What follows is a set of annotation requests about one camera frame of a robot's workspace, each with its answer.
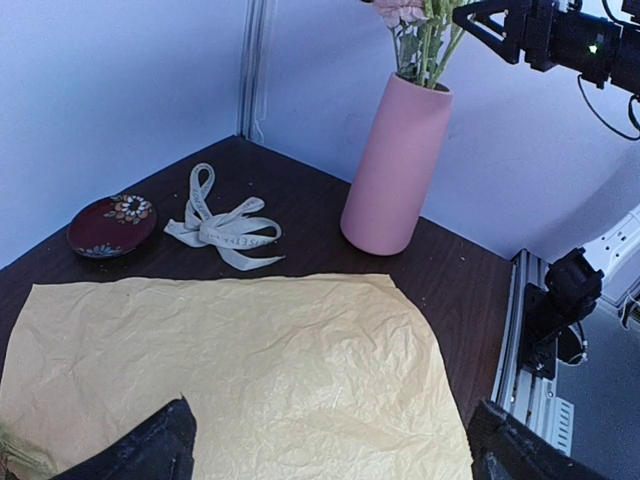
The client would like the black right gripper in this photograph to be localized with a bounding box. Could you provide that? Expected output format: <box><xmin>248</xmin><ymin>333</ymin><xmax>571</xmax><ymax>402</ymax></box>
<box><xmin>452</xmin><ymin>0</ymin><xmax>555</xmax><ymax>70</ymax></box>

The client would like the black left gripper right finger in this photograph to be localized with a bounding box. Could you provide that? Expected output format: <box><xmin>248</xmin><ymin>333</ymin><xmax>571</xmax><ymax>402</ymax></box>
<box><xmin>467</xmin><ymin>400</ymin><xmax>603</xmax><ymax>480</ymax></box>

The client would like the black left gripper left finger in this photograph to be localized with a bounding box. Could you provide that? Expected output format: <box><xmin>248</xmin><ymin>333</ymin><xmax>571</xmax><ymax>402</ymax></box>
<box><xmin>56</xmin><ymin>397</ymin><xmax>197</xmax><ymax>480</ymax></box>

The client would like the white blue flower stem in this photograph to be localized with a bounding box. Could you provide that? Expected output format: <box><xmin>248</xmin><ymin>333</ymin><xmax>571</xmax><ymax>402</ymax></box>
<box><xmin>417</xmin><ymin>0</ymin><xmax>468</xmax><ymax>89</ymax></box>

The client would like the orange yellow wrapping paper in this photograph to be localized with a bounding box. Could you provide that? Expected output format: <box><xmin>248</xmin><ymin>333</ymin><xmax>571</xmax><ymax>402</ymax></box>
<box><xmin>1</xmin><ymin>274</ymin><xmax>472</xmax><ymax>479</ymax></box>

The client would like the peach pink flower stem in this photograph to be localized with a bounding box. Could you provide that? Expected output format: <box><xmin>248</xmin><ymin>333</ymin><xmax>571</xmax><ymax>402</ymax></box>
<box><xmin>1</xmin><ymin>425</ymin><xmax>56</xmax><ymax>479</ymax></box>

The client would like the grey printed ribbon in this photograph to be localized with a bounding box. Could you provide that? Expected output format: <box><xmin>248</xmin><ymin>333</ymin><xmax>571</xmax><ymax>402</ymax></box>
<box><xmin>164</xmin><ymin>163</ymin><xmax>283</xmax><ymax>272</ymax></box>

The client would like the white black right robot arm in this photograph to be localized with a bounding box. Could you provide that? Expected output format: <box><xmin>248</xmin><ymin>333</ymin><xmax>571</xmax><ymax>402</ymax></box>
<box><xmin>452</xmin><ymin>1</ymin><xmax>639</xmax><ymax>129</ymax></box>

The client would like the pink cylindrical vase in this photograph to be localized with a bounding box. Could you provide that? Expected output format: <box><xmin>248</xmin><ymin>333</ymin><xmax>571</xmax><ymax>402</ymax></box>
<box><xmin>340</xmin><ymin>74</ymin><xmax>453</xmax><ymax>256</ymax></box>

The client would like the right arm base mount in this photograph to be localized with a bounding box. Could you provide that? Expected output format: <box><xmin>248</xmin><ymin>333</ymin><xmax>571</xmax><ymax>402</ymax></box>
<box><xmin>518</xmin><ymin>247</ymin><xmax>604</xmax><ymax>380</ymax></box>

